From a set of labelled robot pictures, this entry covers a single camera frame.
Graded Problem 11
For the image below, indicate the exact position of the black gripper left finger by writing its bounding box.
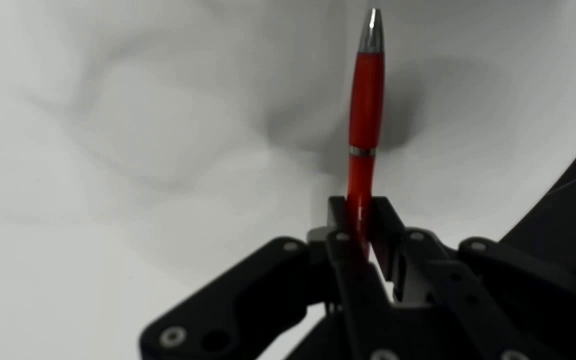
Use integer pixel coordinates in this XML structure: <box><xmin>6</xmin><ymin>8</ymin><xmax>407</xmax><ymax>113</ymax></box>
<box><xmin>139</xmin><ymin>195</ymin><xmax>397</xmax><ymax>360</ymax></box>

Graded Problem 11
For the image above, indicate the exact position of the round white table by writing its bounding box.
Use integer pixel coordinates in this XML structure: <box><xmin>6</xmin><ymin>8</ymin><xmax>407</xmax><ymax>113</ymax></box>
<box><xmin>0</xmin><ymin>0</ymin><xmax>576</xmax><ymax>360</ymax></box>

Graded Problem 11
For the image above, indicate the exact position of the red pen with silver tip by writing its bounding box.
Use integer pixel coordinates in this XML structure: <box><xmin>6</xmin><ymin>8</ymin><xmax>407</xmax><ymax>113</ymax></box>
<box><xmin>349</xmin><ymin>6</ymin><xmax>386</xmax><ymax>256</ymax></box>

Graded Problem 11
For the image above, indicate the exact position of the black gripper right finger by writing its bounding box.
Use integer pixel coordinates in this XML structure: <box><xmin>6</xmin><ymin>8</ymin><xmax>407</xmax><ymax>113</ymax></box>
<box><xmin>370</xmin><ymin>198</ymin><xmax>576</xmax><ymax>360</ymax></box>

